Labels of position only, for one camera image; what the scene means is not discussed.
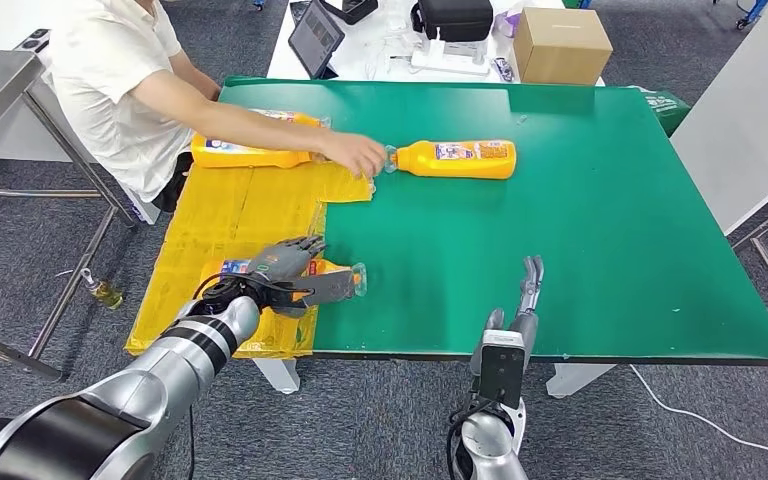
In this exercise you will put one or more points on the yellow taped cardboard mat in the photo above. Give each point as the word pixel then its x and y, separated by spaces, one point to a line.
pixel 225 212

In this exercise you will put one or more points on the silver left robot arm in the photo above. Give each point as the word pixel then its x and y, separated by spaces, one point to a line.
pixel 132 391

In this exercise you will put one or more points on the orange detergent bottle clear cap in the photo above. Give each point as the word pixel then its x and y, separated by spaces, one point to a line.
pixel 235 267
pixel 424 162
pixel 238 159
pixel 308 121

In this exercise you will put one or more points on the person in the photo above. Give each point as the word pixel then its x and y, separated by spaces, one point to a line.
pixel 106 73

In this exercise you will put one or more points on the white table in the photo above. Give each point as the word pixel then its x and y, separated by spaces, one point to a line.
pixel 371 60

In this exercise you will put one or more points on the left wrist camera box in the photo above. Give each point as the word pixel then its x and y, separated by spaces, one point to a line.
pixel 328 288

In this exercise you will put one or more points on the person's right forearm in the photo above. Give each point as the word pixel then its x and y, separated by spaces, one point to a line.
pixel 271 132

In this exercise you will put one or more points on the black tablet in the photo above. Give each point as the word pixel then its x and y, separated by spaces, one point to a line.
pixel 316 36

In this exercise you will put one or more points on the person's left forearm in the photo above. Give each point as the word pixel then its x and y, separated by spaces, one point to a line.
pixel 197 78

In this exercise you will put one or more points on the green table mat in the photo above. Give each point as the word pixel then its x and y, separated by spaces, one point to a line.
pixel 622 232

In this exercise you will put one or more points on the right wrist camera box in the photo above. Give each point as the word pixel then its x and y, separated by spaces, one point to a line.
pixel 502 371

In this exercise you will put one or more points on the blue wheeled frame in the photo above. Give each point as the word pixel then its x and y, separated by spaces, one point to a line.
pixel 752 13

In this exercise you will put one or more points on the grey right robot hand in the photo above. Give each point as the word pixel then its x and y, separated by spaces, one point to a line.
pixel 528 331

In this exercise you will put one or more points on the small glass bottle yellow liquid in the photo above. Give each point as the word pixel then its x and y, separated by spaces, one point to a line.
pixel 104 296

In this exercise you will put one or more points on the black carrying case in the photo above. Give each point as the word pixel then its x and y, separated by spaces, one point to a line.
pixel 455 20

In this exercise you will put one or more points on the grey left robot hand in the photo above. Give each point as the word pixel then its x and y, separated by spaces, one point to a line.
pixel 278 262

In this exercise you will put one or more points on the purple tissue pack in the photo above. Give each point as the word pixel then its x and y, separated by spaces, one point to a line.
pixel 508 24

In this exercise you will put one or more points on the small printed packet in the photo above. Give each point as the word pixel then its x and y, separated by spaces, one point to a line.
pixel 502 69

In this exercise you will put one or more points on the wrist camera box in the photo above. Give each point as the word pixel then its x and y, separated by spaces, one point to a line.
pixel 328 288
pixel 502 371

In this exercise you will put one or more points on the black device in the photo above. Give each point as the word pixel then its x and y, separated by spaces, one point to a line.
pixel 352 9

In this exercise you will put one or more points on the brown cardboard box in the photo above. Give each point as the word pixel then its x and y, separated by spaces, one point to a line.
pixel 561 46

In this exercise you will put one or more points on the white power strip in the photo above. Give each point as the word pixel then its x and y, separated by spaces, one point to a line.
pixel 449 63

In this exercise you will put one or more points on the green bag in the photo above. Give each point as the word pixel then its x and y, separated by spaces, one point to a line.
pixel 664 108

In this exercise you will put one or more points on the person's right hand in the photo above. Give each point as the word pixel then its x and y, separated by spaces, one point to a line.
pixel 357 154

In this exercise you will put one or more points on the white table leg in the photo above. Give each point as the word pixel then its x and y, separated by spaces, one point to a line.
pixel 576 381
pixel 278 376

